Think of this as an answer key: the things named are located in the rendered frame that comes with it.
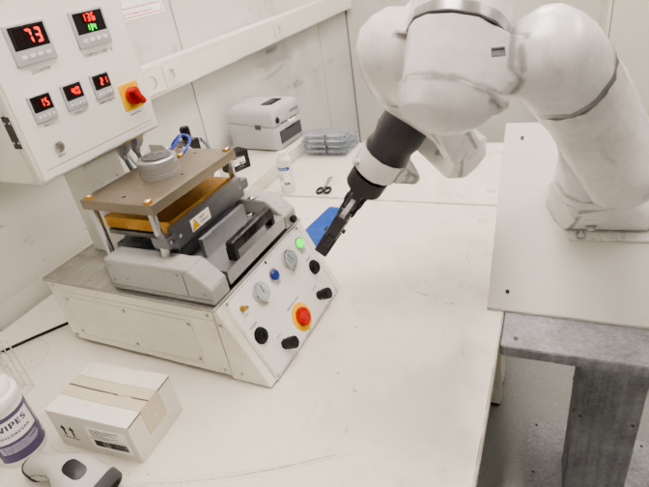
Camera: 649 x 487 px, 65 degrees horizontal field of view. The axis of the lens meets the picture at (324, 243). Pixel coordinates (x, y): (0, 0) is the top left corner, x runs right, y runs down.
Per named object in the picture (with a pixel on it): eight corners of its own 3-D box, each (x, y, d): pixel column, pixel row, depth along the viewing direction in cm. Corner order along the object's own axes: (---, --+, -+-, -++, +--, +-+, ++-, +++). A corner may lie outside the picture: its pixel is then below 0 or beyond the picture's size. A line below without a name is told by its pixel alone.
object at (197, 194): (110, 233, 103) (93, 190, 98) (178, 186, 119) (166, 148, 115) (176, 241, 95) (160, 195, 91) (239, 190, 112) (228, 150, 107)
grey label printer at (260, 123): (232, 150, 208) (221, 108, 199) (259, 132, 222) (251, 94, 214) (281, 153, 196) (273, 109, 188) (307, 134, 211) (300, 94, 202)
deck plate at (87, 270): (42, 280, 110) (41, 276, 109) (150, 207, 136) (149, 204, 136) (213, 313, 90) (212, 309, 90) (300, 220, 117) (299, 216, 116)
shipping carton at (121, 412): (62, 443, 92) (41, 409, 88) (111, 390, 102) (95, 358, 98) (140, 469, 85) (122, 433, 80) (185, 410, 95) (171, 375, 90)
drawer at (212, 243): (117, 270, 107) (103, 238, 103) (182, 220, 124) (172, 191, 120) (232, 288, 95) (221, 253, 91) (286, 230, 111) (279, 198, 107)
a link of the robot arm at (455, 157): (349, 75, 73) (388, 132, 103) (443, 159, 68) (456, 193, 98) (403, 14, 71) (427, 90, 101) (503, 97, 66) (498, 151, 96)
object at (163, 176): (74, 238, 103) (47, 180, 97) (171, 175, 127) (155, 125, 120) (166, 250, 93) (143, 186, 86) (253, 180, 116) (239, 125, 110)
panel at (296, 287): (276, 381, 97) (221, 304, 92) (337, 290, 120) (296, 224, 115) (284, 379, 96) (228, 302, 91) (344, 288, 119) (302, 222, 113)
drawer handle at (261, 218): (228, 260, 96) (223, 242, 94) (267, 222, 108) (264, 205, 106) (237, 261, 95) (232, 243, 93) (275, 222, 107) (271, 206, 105)
